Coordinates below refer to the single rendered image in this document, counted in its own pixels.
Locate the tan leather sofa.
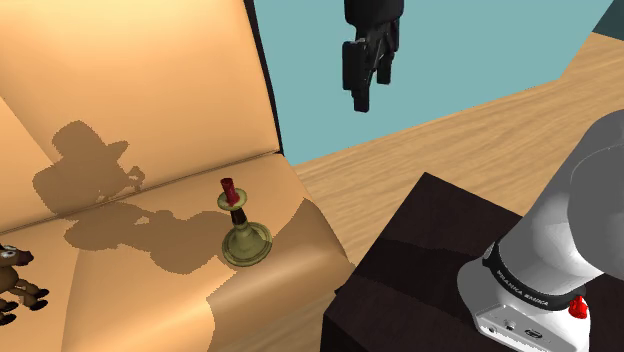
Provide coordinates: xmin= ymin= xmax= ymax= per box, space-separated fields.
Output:
xmin=0 ymin=0 xmax=357 ymax=352

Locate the brass candlestick with red candle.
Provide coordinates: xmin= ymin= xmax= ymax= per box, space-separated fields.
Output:
xmin=216 ymin=177 xmax=274 ymax=268

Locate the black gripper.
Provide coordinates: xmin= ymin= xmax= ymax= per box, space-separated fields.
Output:
xmin=341 ymin=0 xmax=405 ymax=114

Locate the dark robot stand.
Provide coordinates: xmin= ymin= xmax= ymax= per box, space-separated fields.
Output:
xmin=320 ymin=171 xmax=624 ymax=352

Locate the brown plush horse toy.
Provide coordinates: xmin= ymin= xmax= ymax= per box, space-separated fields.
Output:
xmin=0 ymin=243 xmax=50 ymax=327

